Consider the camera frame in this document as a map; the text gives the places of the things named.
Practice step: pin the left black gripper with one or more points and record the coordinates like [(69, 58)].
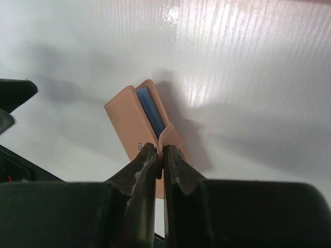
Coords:
[(15, 168)]

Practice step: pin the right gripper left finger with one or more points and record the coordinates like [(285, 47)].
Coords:
[(131, 218)]

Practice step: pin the tan leather card holder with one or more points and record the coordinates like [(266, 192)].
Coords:
[(139, 117)]

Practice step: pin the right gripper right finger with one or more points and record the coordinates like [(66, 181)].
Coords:
[(188, 203)]

